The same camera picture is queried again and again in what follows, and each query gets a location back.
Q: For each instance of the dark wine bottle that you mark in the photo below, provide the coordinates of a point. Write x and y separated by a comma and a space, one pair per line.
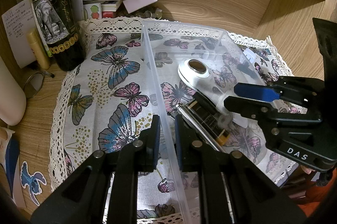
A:
57, 25

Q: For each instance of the silver metal cylinder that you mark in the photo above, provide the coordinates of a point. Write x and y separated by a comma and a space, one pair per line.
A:
197, 126

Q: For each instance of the handwritten white paper note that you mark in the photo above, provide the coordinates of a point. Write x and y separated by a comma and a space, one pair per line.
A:
17, 21

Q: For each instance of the yellow lip balm tube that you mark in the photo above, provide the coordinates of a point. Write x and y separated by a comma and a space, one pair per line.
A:
35, 43

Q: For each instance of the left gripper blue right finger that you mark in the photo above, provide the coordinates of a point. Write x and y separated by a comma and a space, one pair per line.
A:
184, 148

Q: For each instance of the white handheld massager device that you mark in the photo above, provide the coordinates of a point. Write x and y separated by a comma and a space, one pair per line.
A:
196, 75

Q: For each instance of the butterfly print lace cloth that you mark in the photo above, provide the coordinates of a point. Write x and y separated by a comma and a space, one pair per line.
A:
105, 103

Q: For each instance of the clear plastic storage bin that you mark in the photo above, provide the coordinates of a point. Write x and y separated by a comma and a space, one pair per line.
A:
184, 58

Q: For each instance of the round wire glasses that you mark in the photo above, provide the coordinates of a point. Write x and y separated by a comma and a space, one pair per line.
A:
35, 82

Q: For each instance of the blue stitch sticker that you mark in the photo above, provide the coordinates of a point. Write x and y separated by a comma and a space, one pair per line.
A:
32, 182

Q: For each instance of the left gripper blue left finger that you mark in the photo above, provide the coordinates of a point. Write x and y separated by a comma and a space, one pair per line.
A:
150, 149

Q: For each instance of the white charger plug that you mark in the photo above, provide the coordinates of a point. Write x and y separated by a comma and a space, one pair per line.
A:
250, 55

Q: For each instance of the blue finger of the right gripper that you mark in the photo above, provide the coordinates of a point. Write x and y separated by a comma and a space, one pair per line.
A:
262, 112
258, 92

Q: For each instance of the white small card box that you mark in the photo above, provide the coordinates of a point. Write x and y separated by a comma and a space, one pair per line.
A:
134, 5

